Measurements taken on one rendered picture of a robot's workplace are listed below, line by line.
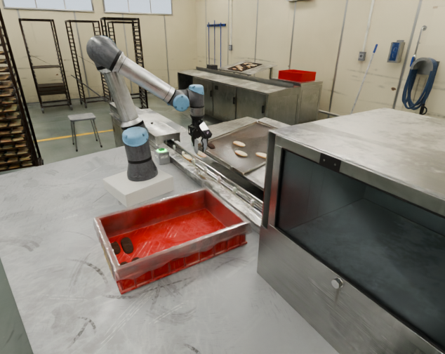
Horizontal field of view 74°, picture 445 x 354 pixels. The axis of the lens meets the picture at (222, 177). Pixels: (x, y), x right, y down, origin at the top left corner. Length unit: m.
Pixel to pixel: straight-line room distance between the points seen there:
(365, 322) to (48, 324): 0.80
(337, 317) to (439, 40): 4.32
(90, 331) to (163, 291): 0.22
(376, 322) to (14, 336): 1.90
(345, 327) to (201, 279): 0.44
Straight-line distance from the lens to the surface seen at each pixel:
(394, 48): 4.93
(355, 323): 0.79
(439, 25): 4.86
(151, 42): 8.90
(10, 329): 2.25
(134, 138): 1.42
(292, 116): 4.68
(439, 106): 4.82
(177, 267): 1.02
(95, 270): 1.11
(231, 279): 1.00
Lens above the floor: 1.52
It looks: 26 degrees down
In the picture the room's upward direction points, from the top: straight up
